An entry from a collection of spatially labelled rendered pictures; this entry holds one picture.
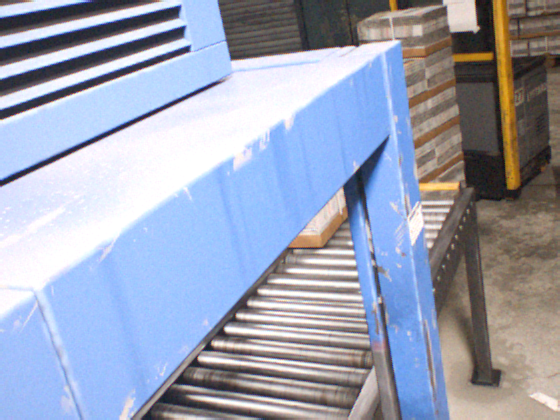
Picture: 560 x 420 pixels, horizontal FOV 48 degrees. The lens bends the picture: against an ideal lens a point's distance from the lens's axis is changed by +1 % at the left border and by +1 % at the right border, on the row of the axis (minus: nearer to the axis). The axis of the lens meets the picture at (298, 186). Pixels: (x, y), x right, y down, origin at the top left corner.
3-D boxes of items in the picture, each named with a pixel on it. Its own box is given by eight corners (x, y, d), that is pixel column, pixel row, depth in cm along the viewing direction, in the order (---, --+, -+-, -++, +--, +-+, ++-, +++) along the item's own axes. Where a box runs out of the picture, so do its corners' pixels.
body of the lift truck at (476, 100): (427, 184, 454) (414, 76, 427) (464, 159, 490) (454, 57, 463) (521, 194, 407) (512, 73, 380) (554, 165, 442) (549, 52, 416)
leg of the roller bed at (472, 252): (479, 372, 253) (462, 218, 230) (494, 373, 250) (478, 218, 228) (477, 381, 248) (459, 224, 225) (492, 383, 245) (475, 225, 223)
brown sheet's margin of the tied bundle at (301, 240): (266, 227, 225) (263, 216, 223) (340, 225, 211) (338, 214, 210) (245, 247, 211) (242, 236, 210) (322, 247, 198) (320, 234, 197)
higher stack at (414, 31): (392, 225, 399) (362, 20, 356) (417, 207, 418) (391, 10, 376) (446, 234, 372) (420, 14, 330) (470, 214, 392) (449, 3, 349)
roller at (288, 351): (219, 347, 167) (214, 331, 165) (388, 366, 146) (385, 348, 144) (209, 358, 163) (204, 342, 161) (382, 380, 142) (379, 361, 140)
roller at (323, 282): (272, 284, 194) (269, 270, 192) (421, 293, 173) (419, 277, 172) (265, 293, 190) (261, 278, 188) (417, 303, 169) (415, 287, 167)
